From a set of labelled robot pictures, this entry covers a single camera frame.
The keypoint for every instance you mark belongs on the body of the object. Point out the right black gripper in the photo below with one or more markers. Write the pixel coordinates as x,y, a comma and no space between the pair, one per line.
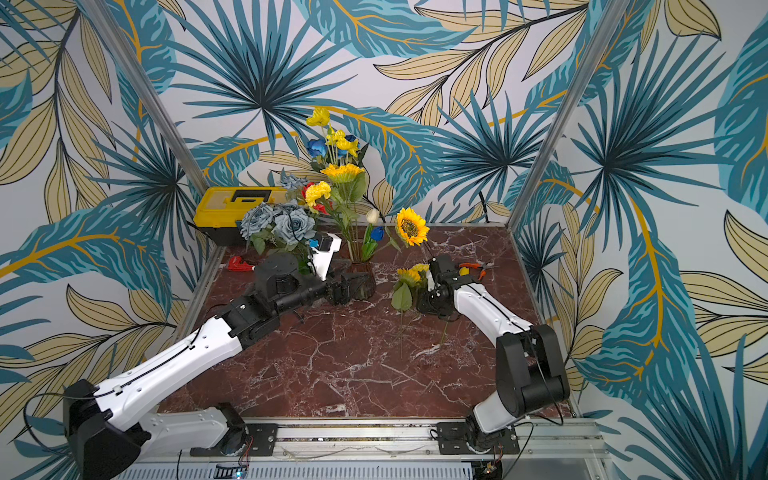
432,298

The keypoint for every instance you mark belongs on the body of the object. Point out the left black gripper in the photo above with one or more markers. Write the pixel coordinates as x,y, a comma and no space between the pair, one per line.
345,294

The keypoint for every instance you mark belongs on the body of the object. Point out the yellow sunflower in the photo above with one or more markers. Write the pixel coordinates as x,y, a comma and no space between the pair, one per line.
403,300
417,275

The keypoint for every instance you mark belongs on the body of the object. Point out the tall sunflower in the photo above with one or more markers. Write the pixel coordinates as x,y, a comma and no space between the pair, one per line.
409,230

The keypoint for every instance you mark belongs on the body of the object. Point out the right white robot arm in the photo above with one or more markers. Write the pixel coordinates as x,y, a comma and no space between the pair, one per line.
530,373

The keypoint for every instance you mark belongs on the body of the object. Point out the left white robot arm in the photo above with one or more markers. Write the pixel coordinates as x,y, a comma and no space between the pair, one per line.
110,425

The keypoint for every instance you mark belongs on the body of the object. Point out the dark tinted glass vase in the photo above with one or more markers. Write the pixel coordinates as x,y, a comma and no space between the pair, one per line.
360,267

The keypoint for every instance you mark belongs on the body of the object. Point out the grey blue rose bunch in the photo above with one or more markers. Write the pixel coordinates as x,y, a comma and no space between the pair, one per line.
285,227

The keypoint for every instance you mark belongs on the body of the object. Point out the tall mixed flower bouquet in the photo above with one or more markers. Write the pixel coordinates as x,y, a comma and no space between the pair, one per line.
341,194

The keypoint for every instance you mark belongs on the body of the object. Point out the red pipe wrench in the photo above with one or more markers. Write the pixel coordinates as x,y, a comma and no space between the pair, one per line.
238,264

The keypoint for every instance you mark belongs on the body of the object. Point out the yellow black toolbox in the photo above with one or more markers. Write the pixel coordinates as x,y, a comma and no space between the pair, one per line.
219,213

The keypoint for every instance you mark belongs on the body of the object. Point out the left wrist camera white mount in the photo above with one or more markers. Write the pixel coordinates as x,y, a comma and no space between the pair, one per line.
323,246

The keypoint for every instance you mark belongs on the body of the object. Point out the orange handled pliers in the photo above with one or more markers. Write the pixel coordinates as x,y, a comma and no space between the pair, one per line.
479,270

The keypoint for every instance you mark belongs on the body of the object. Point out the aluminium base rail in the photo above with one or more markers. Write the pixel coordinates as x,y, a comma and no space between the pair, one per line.
399,448

